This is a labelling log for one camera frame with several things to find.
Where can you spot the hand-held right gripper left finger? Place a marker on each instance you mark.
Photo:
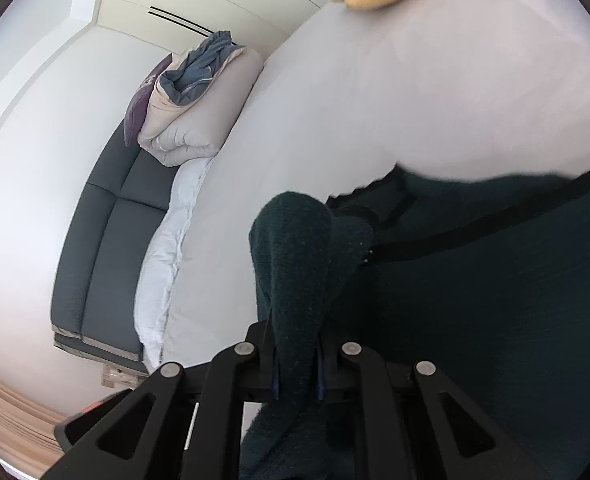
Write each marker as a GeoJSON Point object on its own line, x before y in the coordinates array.
{"type": "Point", "coordinates": [275, 385]}

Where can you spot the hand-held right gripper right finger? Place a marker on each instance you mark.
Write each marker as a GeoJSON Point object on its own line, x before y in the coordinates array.
{"type": "Point", "coordinates": [320, 385]}

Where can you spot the dark green garment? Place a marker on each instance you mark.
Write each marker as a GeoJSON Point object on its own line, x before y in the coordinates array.
{"type": "Point", "coordinates": [475, 310]}

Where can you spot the grey sofa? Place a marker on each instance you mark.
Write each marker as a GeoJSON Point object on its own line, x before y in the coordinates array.
{"type": "Point", "coordinates": [110, 260]}

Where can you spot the white quilt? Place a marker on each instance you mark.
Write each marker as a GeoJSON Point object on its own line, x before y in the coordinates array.
{"type": "Point", "coordinates": [160, 270]}

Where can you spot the folded beige duvet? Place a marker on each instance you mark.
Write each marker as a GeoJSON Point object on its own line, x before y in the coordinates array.
{"type": "Point", "coordinates": [195, 125]}

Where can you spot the white bed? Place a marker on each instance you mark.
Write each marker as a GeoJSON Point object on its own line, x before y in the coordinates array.
{"type": "Point", "coordinates": [375, 110]}

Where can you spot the purple pillow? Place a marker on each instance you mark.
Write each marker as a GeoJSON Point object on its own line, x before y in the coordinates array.
{"type": "Point", "coordinates": [140, 110]}

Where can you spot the blue grey cloth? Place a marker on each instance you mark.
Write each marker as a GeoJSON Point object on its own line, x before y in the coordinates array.
{"type": "Point", "coordinates": [200, 72]}

